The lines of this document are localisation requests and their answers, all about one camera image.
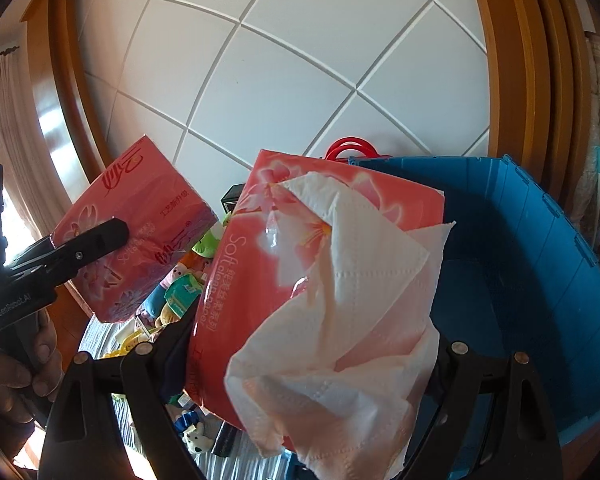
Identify pink tissue pack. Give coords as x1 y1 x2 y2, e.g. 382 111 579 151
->
186 151 452 479
52 136 216 323

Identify yellow snowball maker tongs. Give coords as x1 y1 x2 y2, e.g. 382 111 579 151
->
104 328 156 359

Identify person left hand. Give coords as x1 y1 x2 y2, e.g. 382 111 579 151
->
0 309 64 424

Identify small white dog plush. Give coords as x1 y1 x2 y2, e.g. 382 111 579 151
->
183 422 214 456

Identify brown bear plush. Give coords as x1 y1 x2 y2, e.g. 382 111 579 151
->
155 304 180 328

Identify teal wipes pack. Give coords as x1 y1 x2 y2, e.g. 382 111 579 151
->
164 274 204 318

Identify green frog plush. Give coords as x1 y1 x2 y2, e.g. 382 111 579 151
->
192 212 232 259

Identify pink curtain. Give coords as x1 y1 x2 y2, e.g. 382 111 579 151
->
0 48 71 238

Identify black rectangular case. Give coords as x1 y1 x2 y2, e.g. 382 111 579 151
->
211 422 239 458

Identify black gift box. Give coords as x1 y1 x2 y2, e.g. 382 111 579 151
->
221 184 245 214

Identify blue plastic crate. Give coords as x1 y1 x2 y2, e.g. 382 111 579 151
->
289 155 600 480

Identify red toy suitcase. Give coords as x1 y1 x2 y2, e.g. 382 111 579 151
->
324 136 389 162

